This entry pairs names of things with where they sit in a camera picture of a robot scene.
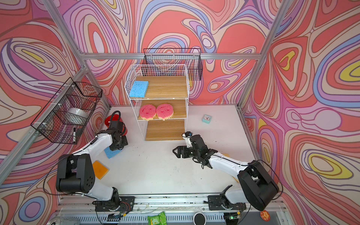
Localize blue rectangular sponge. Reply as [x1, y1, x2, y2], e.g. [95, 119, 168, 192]
[104, 147, 122, 159]
[129, 81, 149, 98]

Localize pink smiley scrub sponge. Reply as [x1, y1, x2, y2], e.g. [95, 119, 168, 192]
[139, 104, 157, 121]

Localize yellow pink smiley sponge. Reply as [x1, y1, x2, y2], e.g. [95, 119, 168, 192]
[156, 104, 174, 121]

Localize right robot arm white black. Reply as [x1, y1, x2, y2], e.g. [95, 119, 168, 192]
[172, 132, 279, 212]

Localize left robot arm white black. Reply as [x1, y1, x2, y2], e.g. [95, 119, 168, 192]
[55, 121, 127, 212]

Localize red cylindrical cup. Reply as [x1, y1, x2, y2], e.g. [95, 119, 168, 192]
[104, 114, 128, 136]

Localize mint square alarm clock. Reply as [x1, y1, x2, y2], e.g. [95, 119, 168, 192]
[202, 114, 212, 124]

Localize orange yellow rectangular sponge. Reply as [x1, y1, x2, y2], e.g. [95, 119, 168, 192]
[92, 160, 110, 180]

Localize black white round speaker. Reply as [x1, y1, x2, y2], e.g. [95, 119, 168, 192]
[193, 212, 207, 225]

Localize green snack packet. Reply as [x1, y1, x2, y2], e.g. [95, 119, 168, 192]
[147, 212, 167, 225]

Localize red round sticker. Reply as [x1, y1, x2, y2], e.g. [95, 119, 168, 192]
[260, 210, 271, 222]

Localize silver metal can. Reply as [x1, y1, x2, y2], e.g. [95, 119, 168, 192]
[47, 217, 80, 225]

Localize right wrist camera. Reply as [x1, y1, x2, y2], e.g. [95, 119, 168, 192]
[182, 131, 193, 148]

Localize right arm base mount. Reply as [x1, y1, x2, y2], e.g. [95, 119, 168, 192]
[203, 185, 247, 220]

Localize black wire basket left wall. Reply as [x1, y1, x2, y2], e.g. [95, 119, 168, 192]
[31, 78, 103, 144]

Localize black wire basket wall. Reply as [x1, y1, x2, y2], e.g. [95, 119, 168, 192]
[142, 47, 203, 81]
[31, 78, 103, 144]

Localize white wire wooden shelf rack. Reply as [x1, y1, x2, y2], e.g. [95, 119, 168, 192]
[124, 64, 189, 141]

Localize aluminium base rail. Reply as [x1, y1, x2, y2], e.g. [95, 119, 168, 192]
[56, 192, 293, 225]

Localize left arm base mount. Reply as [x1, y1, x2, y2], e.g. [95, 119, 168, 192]
[92, 196, 135, 225]

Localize black wire basket back wall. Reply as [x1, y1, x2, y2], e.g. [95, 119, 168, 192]
[142, 47, 203, 81]

